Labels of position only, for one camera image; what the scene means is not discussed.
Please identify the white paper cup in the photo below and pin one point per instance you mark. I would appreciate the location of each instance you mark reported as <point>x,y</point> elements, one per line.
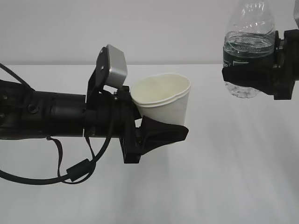
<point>162,97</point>

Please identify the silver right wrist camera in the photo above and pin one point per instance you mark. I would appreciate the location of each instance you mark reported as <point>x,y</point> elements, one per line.
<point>296,12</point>

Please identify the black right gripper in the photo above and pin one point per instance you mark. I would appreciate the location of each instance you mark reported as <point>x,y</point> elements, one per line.
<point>276,79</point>

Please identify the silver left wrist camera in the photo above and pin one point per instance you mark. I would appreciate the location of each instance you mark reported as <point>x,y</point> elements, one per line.
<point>111,70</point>

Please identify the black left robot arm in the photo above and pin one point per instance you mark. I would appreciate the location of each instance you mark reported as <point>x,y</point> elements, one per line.
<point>29,114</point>

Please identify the clear water bottle green label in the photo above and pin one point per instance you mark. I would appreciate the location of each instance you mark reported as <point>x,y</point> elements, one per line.
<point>250,33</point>

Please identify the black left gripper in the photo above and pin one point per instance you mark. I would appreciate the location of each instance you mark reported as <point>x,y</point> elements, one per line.
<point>114,116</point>

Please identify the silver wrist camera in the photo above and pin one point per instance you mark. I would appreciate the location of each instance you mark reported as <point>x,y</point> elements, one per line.
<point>111,70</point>
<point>296,12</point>

